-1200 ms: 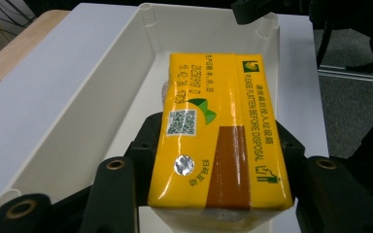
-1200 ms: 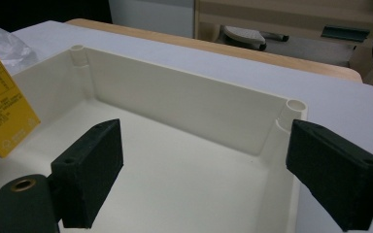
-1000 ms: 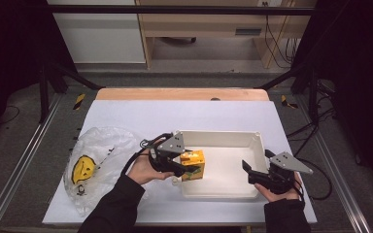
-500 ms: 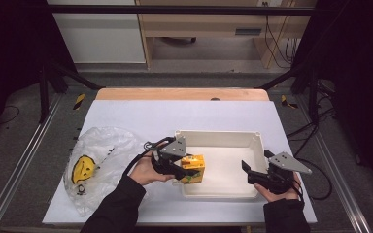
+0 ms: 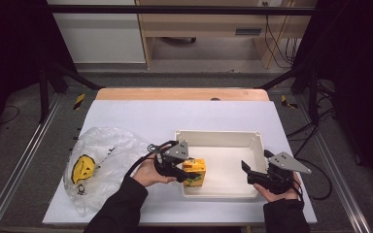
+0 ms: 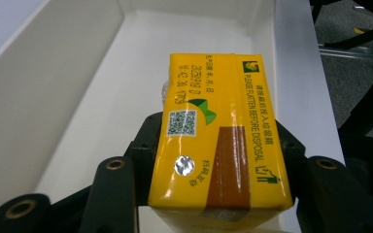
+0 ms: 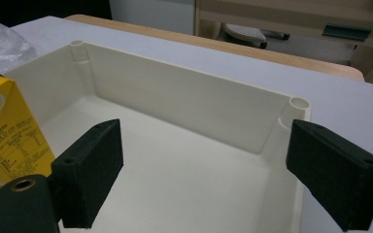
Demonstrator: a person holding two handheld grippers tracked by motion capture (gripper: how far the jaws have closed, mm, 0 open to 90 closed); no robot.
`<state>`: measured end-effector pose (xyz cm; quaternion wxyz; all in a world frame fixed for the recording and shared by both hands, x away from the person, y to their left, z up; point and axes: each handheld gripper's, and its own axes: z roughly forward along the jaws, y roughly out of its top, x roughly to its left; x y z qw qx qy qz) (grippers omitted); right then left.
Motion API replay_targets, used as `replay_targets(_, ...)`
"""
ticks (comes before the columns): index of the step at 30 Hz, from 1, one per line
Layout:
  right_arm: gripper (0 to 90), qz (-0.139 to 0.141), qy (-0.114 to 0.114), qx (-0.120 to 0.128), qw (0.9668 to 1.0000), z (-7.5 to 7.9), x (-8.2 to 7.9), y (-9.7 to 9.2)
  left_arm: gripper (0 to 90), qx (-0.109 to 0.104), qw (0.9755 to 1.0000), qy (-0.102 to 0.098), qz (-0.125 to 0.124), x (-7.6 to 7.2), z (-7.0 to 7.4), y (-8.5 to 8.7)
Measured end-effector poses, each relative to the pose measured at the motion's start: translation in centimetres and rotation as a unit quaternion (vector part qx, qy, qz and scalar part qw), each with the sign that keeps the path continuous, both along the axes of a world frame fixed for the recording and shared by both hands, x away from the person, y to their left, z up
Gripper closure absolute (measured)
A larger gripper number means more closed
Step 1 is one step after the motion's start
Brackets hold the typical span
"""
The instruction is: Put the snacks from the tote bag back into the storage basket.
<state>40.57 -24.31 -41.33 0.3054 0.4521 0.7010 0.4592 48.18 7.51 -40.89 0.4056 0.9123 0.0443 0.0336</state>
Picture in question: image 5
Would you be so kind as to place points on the black curtain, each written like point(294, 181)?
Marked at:
point(13, 48)
point(359, 64)

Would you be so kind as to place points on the aluminium floor rail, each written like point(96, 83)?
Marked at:
point(16, 171)
point(340, 174)

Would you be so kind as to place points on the person's left hand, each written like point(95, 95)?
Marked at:
point(147, 174)

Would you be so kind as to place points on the black frame bar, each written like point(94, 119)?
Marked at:
point(175, 10)

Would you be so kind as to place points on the light wooden desk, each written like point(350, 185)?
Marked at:
point(207, 24)

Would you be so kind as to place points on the yellow drink carton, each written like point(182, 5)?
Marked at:
point(196, 166)

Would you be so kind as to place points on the white plastic box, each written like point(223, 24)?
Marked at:
point(226, 171)

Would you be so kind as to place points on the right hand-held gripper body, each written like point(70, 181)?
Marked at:
point(281, 174)

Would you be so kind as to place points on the white cabinet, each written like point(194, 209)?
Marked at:
point(100, 39)

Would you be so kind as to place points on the clear plastic bag yellow print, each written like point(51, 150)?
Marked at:
point(110, 145)

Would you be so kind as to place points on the yellow black tape piece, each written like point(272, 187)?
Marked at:
point(285, 101)
point(79, 101)

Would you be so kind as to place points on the person's right hand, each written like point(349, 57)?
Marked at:
point(281, 196)

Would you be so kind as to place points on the white table sheet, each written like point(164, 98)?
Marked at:
point(181, 116)

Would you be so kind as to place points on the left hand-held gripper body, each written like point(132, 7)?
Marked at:
point(175, 152)

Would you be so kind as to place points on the black metal stand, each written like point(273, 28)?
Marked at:
point(43, 93)
point(312, 93)

